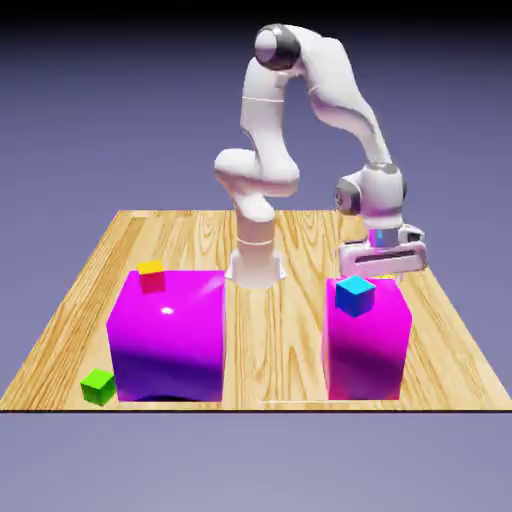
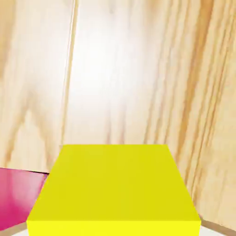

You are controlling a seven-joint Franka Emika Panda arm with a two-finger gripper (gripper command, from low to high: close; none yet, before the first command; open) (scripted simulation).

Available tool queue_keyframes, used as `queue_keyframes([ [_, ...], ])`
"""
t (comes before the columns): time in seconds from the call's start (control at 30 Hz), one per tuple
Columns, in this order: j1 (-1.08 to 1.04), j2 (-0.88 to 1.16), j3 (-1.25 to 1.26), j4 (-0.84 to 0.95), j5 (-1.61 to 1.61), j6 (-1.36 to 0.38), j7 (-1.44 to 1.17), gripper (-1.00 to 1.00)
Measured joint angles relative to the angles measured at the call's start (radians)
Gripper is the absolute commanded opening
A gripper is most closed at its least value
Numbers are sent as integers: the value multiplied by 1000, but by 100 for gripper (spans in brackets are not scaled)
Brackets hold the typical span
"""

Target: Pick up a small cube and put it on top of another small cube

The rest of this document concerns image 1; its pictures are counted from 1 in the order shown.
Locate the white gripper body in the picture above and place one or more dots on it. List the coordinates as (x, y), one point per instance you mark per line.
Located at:
(384, 258)

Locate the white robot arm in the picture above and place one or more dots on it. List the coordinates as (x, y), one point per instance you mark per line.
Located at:
(262, 132)

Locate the small blue cube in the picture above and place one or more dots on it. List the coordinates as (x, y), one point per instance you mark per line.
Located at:
(354, 296)

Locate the small red cube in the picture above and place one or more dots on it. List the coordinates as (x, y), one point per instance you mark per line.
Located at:
(152, 278)

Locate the small green cube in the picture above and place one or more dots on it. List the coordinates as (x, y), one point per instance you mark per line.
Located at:
(98, 386)

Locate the large magenta box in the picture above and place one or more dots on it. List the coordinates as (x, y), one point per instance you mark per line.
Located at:
(366, 348)
(168, 340)

